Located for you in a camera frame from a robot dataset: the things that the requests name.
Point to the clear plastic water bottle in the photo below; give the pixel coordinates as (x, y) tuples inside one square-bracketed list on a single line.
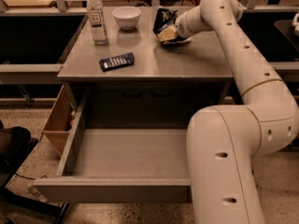
[(97, 21)]

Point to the blue chip bag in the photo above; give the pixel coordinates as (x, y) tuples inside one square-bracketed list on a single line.
[(166, 17)]

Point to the cardboard box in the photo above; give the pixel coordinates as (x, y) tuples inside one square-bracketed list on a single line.
[(60, 120)]

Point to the white ceramic bowl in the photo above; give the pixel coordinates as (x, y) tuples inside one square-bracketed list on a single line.
[(126, 17)]

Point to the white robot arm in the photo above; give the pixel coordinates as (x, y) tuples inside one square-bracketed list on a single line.
[(222, 139)]

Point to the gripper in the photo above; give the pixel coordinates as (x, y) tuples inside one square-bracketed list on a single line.
[(181, 28)]

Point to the dark blue snack bar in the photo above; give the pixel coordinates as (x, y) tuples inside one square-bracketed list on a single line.
[(119, 61)]

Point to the black chair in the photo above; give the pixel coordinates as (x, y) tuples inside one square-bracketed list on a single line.
[(16, 143)]

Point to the grey cabinet counter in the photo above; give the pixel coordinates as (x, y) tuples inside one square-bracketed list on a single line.
[(164, 86)]

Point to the open grey top drawer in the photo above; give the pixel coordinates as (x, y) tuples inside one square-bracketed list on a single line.
[(102, 165)]

